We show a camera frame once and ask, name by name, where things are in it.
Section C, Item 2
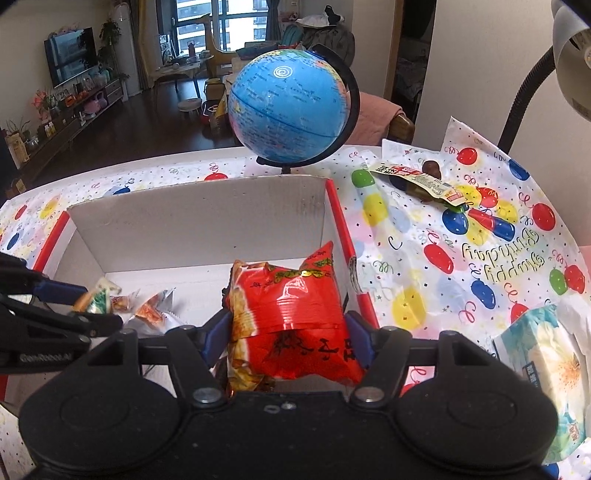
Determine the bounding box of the white tower air conditioner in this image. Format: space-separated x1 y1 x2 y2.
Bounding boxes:
113 2 139 97

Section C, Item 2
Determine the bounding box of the printed paper bag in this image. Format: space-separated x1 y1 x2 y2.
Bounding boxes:
4 131 29 169

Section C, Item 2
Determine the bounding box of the television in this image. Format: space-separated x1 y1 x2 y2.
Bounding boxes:
44 27 99 89

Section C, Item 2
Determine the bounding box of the red cardboard box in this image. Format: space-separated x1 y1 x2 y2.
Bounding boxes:
0 174 385 403

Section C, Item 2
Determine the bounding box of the yellow wooden chair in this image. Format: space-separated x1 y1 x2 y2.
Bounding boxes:
203 14 243 79

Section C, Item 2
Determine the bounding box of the green houseplant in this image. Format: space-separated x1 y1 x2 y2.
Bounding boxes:
99 21 123 77

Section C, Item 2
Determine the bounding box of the floral tissue pack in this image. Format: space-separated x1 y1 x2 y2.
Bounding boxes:
492 302 589 467

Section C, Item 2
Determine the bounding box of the small orange snack packet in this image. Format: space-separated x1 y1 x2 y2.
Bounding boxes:
134 288 177 334
111 290 140 315

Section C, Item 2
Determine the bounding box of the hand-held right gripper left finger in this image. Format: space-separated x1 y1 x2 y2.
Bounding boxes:
92 309 234 408

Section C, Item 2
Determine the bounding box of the red snack bag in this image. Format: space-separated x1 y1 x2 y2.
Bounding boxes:
224 240 368 395

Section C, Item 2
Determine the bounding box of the grey curtain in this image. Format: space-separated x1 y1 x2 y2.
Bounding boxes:
265 0 283 40

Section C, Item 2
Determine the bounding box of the round coffee table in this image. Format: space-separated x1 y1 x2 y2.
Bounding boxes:
152 58 215 100

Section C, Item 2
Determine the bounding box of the sofa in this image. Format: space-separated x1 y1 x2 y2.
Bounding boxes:
277 21 356 79

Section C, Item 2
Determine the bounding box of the dark wooden television cabinet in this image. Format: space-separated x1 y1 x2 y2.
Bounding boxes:
0 76 125 185

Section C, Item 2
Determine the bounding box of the pink cloth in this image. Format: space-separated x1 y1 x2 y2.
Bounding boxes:
353 91 404 147

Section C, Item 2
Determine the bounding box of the balloon print tablecloth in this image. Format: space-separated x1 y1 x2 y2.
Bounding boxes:
0 115 591 480

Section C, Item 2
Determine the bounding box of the pile of clothes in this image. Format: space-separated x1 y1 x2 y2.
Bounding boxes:
295 4 356 75

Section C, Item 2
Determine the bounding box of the window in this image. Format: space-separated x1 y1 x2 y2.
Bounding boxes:
154 0 269 61

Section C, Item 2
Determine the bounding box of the grey desk lamp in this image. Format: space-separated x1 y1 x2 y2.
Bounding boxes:
496 0 591 155

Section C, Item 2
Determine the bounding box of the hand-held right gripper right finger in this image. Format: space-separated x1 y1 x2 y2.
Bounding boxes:
344 310 483 409

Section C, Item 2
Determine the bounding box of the grey round stool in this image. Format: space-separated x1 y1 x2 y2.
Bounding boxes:
178 98 204 121

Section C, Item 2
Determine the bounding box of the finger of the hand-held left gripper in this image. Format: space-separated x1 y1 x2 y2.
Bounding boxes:
0 252 90 306
0 294 124 339

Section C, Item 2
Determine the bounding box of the pink toy kettle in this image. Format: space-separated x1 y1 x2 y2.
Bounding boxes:
85 91 109 115

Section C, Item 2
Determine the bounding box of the blue globe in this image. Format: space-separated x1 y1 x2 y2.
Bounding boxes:
228 44 361 176

